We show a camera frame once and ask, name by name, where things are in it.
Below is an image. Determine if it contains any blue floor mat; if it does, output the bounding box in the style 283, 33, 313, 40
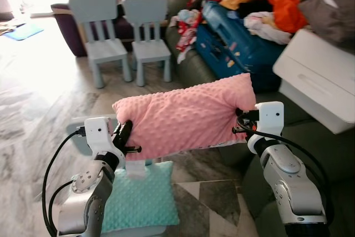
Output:
3, 22, 44, 42

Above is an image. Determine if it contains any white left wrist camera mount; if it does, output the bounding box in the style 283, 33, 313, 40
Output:
83, 117, 125, 163

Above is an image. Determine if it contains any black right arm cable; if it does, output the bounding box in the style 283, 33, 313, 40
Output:
236, 112, 336, 226

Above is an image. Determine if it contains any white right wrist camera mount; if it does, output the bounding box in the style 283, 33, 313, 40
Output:
256, 102, 285, 138

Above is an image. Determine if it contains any blue suitcase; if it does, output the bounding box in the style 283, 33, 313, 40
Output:
194, 1, 286, 90

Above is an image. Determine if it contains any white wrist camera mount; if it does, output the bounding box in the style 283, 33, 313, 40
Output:
83, 117, 125, 163
256, 102, 285, 138

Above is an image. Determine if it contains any teal dotted pillow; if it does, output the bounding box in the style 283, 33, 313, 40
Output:
102, 160, 181, 233

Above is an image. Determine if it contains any white plastic storage box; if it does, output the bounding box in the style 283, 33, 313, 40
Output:
273, 28, 355, 134

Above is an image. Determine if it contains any orange garment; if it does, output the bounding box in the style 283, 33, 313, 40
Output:
271, 0, 307, 33

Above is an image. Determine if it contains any pink dotted pillow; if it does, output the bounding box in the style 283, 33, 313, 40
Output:
113, 73, 257, 179

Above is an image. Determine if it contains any grey cushion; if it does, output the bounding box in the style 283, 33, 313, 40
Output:
298, 0, 355, 49

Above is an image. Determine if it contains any white garment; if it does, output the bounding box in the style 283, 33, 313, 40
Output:
243, 11, 292, 45

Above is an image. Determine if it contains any dark green leather sofa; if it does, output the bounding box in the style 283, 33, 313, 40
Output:
222, 95, 355, 237

